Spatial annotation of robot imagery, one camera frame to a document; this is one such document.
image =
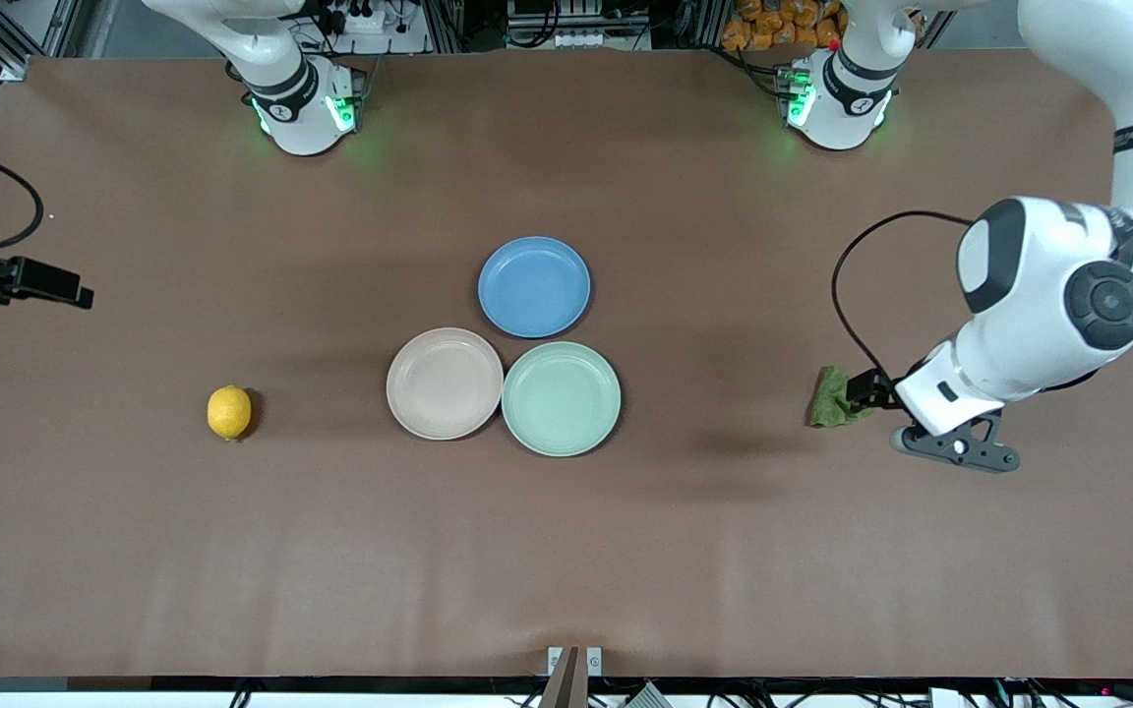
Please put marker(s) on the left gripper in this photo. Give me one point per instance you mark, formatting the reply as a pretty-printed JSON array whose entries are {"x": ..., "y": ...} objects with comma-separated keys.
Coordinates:
[{"x": 871, "y": 388}]

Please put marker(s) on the green lettuce leaf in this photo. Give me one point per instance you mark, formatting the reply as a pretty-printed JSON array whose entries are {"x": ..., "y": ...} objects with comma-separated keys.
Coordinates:
[{"x": 830, "y": 398}]

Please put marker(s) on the yellow lemon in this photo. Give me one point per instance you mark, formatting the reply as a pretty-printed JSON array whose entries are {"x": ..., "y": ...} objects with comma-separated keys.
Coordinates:
[{"x": 229, "y": 413}]

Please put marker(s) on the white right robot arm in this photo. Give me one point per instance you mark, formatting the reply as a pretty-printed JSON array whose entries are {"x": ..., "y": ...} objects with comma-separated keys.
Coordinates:
[{"x": 296, "y": 108}]

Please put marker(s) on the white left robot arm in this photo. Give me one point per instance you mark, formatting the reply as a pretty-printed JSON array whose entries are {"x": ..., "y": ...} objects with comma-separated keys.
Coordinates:
[{"x": 1039, "y": 275}]

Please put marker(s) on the light green plate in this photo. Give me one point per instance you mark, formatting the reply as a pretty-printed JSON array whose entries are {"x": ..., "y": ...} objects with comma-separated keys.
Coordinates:
[{"x": 562, "y": 398}]

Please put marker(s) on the blue plate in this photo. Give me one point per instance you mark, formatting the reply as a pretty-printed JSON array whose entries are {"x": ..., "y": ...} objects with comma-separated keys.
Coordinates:
[{"x": 534, "y": 287}]

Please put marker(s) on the bag of oranges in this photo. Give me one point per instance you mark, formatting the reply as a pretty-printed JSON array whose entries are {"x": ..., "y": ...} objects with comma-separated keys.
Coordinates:
[{"x": 773, "y": 25}]

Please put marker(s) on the beige plate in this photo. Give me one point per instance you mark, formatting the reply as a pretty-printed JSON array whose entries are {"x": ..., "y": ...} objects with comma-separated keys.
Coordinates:
[{"x": 445, "y": 383}]

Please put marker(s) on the white power strip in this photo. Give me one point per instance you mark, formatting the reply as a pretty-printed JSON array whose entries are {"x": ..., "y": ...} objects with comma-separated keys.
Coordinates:
[{"x": 370, "y": 25}]

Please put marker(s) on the grey electronics rack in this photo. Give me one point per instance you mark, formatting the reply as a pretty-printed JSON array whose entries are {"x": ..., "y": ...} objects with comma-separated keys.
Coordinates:
[{"x": 576, "y": 25}]

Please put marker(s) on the metal table edge bracket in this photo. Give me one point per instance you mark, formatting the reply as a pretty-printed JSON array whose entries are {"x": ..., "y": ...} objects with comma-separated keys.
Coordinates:
[{"x": 571, "y": 669}]

